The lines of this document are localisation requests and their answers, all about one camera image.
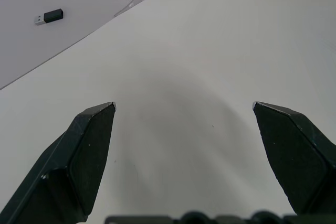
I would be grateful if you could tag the clear tape strip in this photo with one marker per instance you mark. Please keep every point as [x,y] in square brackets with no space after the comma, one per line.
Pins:
[128,6]

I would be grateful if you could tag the black USB dongle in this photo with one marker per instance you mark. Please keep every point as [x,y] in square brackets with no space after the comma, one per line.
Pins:
[49,16]

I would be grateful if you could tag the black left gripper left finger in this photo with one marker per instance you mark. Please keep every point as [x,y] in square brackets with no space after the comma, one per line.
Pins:
[78,161]

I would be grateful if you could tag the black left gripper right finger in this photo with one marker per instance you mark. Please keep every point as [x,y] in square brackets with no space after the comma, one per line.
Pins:
[299,155]

